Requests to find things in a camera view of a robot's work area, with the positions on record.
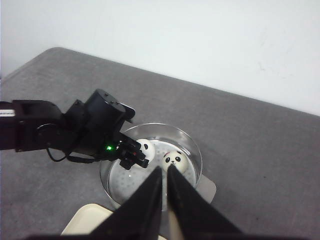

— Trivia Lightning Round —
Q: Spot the cream rectangular tray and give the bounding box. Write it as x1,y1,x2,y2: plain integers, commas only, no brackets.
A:
60,203,181,240

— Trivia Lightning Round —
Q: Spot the stainless steel steamer pot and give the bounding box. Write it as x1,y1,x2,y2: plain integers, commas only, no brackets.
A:
99,123,217,209

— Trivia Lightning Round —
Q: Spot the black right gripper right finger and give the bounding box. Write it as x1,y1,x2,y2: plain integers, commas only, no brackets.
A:
167,165,247,240

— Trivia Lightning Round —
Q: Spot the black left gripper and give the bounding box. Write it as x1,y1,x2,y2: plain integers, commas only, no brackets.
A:
67,88,149,170

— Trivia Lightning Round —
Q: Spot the panda bun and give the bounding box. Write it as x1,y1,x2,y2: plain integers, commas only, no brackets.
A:
136,138,156,162
160,150,189,174

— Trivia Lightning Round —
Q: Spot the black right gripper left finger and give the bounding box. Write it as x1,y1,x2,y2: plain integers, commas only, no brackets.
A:
89,167,163,240

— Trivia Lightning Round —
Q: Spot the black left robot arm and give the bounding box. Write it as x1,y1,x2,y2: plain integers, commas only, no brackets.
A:
0,89,150,170

